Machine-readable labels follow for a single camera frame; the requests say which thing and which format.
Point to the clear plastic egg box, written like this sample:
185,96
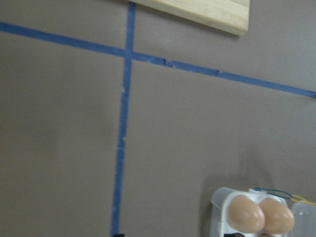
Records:
304,212

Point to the wooden cutting board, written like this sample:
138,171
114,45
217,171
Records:
231,16

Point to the brown egg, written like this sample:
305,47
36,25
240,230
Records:
278,217
265,235
245,215

